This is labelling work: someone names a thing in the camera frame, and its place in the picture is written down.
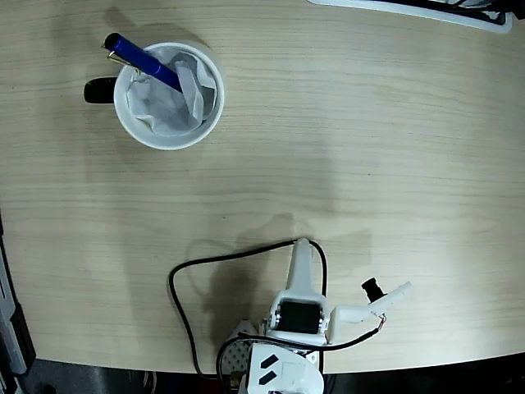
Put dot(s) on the grey metal frame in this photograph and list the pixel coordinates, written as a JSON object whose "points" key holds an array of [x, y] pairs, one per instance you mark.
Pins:
{"points": [[10, 328]]}

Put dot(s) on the white camera mount with camera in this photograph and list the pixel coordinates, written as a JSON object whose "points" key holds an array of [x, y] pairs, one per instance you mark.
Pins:
{"points": [[348, 314]]}

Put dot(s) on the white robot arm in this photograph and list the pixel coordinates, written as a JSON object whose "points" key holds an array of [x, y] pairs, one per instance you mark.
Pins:
{"points": [[287, 369]]}

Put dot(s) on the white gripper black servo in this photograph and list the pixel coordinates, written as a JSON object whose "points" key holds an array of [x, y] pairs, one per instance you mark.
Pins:
{"points": [[299, 315]]}

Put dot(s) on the crumpled white paper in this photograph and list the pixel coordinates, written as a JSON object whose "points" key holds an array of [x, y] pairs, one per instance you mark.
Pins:
{"points": [[164, 115]]}

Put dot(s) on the blue pen with silver clip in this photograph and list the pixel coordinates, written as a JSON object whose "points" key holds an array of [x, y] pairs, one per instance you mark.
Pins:
{"points": [[139, 57]]}

